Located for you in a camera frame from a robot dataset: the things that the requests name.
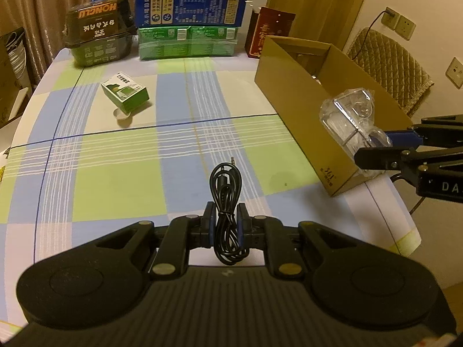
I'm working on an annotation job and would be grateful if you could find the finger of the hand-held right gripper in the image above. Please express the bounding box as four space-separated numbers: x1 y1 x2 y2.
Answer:
383 114 463 149
354 147 463 171

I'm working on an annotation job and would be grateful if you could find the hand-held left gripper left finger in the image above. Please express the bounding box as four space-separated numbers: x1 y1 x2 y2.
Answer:
96 200 218 281

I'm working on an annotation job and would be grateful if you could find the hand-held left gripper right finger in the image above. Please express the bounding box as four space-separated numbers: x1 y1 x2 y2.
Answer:
237 202 359 279

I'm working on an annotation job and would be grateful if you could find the clear plastic package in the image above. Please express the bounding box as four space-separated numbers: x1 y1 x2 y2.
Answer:
319 88 393 160

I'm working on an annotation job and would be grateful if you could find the brown cardboard box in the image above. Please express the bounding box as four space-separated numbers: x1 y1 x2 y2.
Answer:
254 36 414 198

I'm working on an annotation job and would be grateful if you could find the desktop with plaid cloth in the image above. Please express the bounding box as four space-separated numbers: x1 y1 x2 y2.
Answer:
0 49 422 333

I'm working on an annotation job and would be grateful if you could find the quilted chair back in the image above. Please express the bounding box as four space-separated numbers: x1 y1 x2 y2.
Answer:
347 27 435 116

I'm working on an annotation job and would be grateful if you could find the small green box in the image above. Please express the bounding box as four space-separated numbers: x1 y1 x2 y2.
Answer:
100 72 150 114

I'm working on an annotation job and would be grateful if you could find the wooden door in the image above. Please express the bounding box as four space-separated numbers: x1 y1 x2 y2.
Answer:
269 0 375 55

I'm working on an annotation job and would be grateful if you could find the dark red box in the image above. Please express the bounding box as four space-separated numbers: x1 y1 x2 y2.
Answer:
245 6 296 59

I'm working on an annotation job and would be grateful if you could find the green shrink-wrapped carton pack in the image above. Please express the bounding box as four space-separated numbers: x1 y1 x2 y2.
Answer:
137 26 239 61

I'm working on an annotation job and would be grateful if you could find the blue carton box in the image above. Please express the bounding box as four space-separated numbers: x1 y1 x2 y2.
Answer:
135 0 248 28

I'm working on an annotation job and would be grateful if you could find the dark packaged food tub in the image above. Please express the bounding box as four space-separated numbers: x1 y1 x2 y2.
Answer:
63 0 137 67

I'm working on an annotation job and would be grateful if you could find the printed cardboard box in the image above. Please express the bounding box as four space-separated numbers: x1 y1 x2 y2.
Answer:
0 27 33 127

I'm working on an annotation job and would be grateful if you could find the beige curtain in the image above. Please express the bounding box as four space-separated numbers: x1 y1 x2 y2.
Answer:
0 0 91 91

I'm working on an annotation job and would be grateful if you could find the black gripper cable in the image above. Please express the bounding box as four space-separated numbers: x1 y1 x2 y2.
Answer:
391 173 422 215

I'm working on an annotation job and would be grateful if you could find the wall socket with charger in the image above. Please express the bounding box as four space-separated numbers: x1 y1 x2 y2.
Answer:
383 6 416 40

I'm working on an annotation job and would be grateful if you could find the black charger cable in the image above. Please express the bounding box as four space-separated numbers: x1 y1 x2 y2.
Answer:
347 10 388 54

